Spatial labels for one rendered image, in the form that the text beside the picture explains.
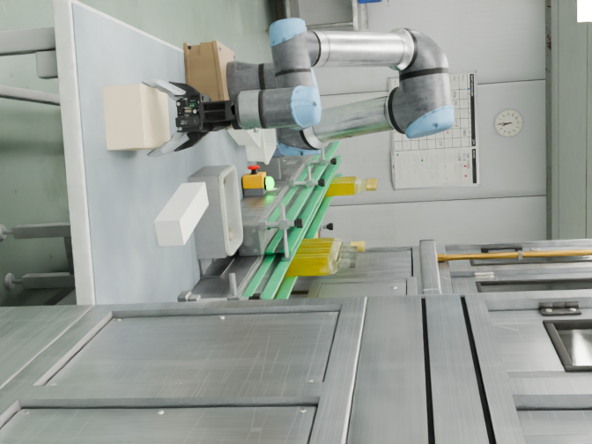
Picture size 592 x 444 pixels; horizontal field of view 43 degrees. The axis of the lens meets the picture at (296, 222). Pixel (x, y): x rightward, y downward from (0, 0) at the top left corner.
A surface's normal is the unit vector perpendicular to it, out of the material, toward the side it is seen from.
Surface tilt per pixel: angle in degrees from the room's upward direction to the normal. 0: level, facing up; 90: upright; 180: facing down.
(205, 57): 90
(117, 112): 90
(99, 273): 0
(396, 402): 90
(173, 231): 90
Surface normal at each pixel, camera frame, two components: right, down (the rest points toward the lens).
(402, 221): -0.14, 0.24
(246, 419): -0.08, -0.97
